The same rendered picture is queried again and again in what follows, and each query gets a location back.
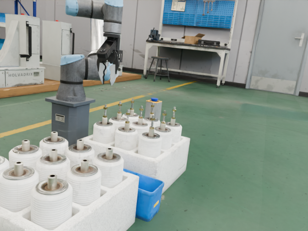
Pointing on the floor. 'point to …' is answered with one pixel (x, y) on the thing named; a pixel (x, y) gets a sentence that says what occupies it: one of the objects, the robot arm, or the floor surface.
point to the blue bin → (147, 196)
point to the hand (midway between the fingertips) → (106, 81)
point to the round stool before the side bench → (156, 68)
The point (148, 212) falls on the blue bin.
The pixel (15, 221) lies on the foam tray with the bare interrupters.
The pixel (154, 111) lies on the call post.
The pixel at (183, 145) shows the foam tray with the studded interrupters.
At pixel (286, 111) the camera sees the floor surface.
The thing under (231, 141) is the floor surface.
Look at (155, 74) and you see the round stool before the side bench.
